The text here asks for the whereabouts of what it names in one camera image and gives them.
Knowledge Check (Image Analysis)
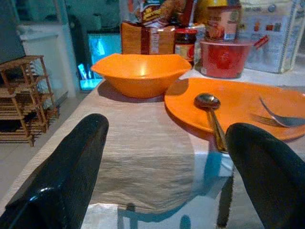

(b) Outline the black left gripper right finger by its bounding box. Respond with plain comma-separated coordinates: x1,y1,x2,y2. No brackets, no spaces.
225,123,305,229

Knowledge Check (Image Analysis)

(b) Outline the clear plastic printed bag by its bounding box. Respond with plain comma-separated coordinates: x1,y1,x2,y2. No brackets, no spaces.
238,0,305,74

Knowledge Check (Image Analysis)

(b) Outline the orange square bowl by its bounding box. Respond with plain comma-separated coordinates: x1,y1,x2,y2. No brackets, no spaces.
91,53,193,99

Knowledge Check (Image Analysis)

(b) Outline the red plastic tub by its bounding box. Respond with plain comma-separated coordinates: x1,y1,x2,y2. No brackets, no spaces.
199,39,254,79

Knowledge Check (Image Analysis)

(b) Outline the wooden slatted rack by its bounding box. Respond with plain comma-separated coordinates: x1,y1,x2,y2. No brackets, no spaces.
0,55,59,147

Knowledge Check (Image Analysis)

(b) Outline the glass jar with red lid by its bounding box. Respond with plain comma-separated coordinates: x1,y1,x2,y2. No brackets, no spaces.
174,28,198,63

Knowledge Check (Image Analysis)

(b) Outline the colourful snack bag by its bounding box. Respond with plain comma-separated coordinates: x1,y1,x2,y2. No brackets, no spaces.
138,0,182,27

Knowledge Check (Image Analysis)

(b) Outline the gold metal spoon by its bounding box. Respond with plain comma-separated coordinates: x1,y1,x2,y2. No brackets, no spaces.
194,93,229,153

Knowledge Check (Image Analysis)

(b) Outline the orange cardboard box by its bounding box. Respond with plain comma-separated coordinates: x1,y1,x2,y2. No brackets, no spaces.
121,21,176,55

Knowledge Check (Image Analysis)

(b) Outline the printed food can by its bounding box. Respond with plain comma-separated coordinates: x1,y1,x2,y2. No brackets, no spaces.
205,4,242,42

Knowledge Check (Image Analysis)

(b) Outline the red food packet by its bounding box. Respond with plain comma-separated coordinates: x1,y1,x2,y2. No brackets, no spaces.
177,0,198,24

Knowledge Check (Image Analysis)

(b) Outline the white counter unit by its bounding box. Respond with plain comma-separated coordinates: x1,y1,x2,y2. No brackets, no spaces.
18,22,77,96

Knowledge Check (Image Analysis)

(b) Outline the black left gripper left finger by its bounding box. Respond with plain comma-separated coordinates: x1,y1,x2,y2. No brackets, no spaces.
0,113,110,229

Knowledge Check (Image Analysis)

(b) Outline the silver metal fork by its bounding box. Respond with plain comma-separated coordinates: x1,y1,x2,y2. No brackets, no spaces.
250,96,305,128

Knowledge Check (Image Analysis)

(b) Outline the orange plate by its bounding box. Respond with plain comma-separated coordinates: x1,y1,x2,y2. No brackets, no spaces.
164,77,305,142

